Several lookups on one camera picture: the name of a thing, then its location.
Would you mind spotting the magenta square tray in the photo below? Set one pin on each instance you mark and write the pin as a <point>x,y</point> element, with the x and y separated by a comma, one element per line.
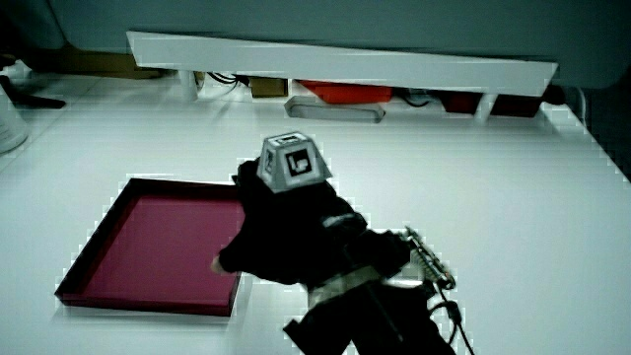
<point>162,246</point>

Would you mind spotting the person's right hand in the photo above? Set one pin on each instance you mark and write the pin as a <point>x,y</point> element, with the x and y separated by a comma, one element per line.
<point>291,236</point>

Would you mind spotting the brown cardboard box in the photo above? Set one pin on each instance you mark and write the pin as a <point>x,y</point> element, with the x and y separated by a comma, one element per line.
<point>268,87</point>

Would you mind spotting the white desk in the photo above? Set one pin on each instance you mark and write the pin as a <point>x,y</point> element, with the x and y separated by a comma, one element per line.
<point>493,197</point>

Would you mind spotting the white desk shelf riser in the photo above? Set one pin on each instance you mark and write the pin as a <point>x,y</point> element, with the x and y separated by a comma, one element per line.
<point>345,64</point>

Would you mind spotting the large flat cardboard box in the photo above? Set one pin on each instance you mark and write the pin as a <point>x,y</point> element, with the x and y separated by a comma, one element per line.
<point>93,63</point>

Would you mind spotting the orange box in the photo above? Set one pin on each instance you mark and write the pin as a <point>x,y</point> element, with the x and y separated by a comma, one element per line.
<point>350,92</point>

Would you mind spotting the white round container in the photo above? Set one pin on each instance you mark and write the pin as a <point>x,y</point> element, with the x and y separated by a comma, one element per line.
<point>9,125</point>

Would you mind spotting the person's right forearm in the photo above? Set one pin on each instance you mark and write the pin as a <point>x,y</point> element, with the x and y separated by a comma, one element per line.
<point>374,325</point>

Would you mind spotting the grey oblong tray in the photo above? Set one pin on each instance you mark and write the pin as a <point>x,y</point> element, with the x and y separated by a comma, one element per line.
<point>335,111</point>

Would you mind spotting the dark red box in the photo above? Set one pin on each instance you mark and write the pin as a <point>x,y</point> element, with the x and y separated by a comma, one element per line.
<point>515,105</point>
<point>461,102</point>

